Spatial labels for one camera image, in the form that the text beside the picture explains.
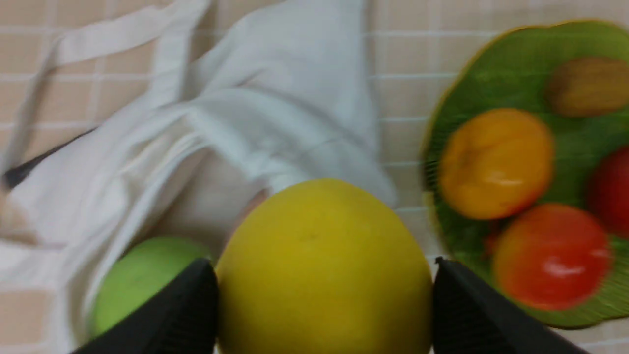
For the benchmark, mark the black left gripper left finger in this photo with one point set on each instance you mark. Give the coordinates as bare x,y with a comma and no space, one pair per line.
180,319

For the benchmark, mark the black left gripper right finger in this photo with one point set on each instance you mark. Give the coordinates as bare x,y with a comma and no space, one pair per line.
470,317

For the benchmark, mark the yellow lemon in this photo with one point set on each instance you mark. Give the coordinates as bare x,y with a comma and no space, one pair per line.
324,267

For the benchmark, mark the white cloth tote bag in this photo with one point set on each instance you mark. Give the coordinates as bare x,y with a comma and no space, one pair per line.
283,98

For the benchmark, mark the green apple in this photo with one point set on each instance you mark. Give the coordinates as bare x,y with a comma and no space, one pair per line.
139,275

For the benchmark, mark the red tomato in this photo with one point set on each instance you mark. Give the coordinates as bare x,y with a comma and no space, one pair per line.
553,257

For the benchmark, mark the orange bell pepper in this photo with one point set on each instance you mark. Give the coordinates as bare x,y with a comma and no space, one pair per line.
497,164

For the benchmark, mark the red apple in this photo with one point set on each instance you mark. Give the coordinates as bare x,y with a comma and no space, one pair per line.
608,192

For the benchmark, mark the brown kiwi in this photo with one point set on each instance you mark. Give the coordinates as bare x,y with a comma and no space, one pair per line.
588,87

